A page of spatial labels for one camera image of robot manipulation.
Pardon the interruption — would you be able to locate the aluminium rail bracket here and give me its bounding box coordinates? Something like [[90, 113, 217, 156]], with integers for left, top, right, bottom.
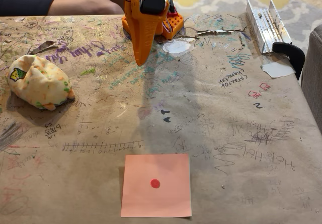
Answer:
[[246, 0, 293, 55]]

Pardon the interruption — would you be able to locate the pink square sticky note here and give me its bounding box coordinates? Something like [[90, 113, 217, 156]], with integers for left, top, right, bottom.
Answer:
[[120, 153, 192, 218]]

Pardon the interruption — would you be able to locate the grey upholstered sofa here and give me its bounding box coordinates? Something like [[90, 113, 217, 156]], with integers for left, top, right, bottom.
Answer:
[[300, 24, 322, 136]]

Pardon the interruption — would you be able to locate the scribbled brown paper table cover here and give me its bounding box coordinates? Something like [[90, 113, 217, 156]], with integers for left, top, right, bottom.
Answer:
[[0, 14, 322, 224]]

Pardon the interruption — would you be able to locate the grey yellow patterned rug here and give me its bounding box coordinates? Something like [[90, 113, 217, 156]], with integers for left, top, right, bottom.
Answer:
[[171, 0, 322, 49]]

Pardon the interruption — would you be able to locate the white patterned plush toy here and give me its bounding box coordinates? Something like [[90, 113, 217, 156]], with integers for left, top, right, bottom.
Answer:
[[6, 54, 75, 111]]

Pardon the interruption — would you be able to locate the black clamp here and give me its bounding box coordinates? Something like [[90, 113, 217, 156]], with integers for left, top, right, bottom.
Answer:
[[272, 41, 306, 81]]

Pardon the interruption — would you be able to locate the person bare forearm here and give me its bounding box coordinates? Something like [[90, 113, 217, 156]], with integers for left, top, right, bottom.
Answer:
[[47, 0, 124, 16]]

